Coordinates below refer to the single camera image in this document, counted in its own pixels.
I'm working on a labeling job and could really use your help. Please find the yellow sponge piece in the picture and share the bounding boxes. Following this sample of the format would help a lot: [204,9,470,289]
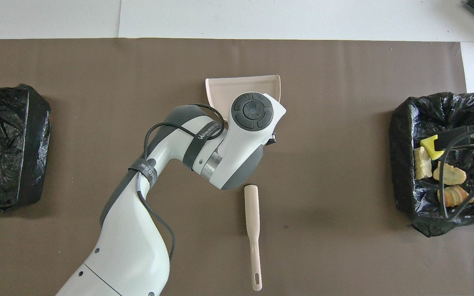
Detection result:
[420,134,445,161]

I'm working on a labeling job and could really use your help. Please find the pale yellowish foam chunk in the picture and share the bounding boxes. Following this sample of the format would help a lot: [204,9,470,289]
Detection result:
[437,185,474,208]
[414,147,433,180]
[433,161,467,186]

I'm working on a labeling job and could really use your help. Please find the pink plastic dustpan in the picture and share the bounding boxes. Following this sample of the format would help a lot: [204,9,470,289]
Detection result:
[205,74,282,124]

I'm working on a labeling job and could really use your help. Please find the beige brush black bristles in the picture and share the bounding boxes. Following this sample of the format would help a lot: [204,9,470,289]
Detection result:
[244,185,263,291]

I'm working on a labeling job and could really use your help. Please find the crumpled open black bag bin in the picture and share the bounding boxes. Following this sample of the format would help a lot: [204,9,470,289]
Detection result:
[389,91,474,238]

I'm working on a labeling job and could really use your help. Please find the flat taut black bag bin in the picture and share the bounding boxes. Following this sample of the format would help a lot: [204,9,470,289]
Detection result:
[0,84,52,213]

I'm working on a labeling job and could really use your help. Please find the brown table mat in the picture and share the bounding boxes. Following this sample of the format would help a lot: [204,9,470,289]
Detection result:
[0,38,474,296]

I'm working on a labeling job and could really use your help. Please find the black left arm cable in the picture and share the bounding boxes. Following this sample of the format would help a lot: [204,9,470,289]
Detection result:
[135,104,226,262]

